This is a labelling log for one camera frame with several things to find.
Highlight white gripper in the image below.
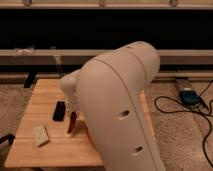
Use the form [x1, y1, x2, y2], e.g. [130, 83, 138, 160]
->
[65, 94, 80, 118]

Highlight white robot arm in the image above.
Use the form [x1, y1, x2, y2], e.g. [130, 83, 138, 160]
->
[60, 41, 165, 171]

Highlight orange ceramic bowl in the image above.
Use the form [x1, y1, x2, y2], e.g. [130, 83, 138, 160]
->
[86, 124, 94, 144]

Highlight black rectangular block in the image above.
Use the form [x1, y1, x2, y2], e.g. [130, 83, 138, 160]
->
[53, 101, 66, 121]

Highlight white rectangular sponge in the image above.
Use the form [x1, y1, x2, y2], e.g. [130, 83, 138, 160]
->
[33, 125, 49, 147]

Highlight wooden table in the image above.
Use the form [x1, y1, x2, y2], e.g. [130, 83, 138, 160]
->
[4, 78, 156, 169]

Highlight black object at left edge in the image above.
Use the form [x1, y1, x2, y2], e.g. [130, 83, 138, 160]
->
[0, 134, 15, 144]

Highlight crumpled clear plastic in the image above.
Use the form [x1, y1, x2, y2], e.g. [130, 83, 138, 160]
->
[15, 47, 34, 56]

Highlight blue power box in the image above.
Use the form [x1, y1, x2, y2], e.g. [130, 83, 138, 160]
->
[179, 90, 199, 106]

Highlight black cable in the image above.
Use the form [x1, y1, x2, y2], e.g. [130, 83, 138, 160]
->
[153, 79, 213, 169]

